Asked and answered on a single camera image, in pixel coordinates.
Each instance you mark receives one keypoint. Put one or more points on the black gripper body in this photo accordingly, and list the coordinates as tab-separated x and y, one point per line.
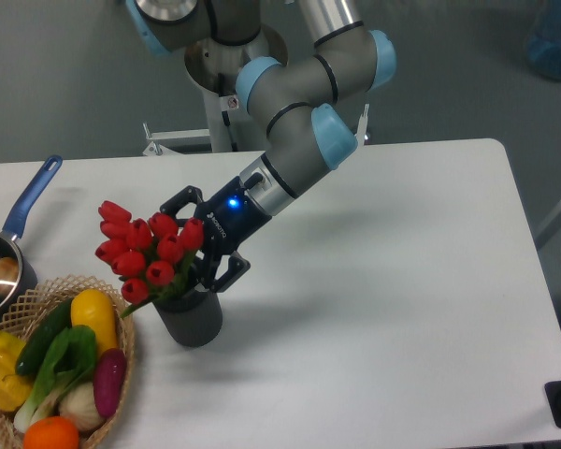
229	217

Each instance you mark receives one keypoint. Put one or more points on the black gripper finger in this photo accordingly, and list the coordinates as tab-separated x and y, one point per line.
216	273
190	195

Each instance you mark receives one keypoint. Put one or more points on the red tulip bouquet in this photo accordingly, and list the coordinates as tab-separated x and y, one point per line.
152	258

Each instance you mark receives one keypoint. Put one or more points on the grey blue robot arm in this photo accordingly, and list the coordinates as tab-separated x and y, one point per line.
293	105

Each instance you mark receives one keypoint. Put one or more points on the dark grey ribbed vase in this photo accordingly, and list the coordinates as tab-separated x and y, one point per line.
196	318

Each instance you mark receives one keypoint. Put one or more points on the yellow squash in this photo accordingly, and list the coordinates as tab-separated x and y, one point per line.
94	309

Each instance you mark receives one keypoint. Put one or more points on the purple eggplant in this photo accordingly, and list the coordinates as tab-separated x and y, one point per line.
108	379

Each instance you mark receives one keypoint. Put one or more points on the green cucumber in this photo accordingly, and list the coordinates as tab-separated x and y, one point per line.
33	353

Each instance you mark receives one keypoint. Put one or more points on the green bok choy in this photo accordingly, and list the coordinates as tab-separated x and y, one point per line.
69	361

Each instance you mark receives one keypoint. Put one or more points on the brown bread roll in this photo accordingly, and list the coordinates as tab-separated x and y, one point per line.
9	275

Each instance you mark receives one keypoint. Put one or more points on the beige garlic bulb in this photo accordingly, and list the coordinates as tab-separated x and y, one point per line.
79	408

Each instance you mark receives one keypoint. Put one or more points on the orange fruit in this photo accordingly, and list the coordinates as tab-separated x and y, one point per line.
53	432

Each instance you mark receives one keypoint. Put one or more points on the yellow bell pepper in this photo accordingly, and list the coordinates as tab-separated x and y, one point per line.
14	388

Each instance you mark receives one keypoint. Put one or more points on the blue translucent container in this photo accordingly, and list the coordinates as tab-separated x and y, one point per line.
543	44

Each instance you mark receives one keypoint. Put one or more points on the white metal base frame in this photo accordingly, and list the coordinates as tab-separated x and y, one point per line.
170	142

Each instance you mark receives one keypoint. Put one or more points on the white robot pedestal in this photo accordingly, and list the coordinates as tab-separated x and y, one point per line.
220	121

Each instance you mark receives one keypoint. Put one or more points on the blue handled saucepan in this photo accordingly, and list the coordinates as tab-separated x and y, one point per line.
15	223

